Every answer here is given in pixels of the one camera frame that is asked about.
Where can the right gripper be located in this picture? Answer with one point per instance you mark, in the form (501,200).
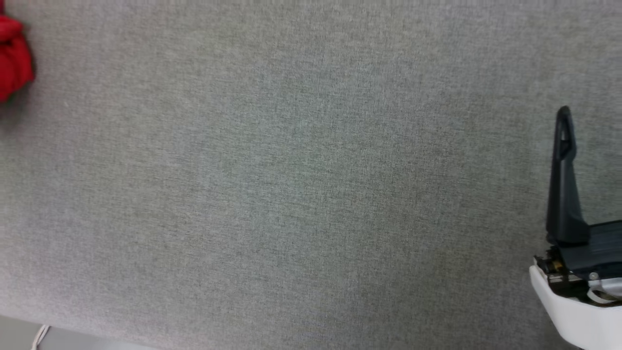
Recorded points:
(573,316)

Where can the red and white garment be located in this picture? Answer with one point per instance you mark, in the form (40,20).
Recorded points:
(14,63)

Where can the grey fabric sofa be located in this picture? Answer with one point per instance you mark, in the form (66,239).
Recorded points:
(291,170)

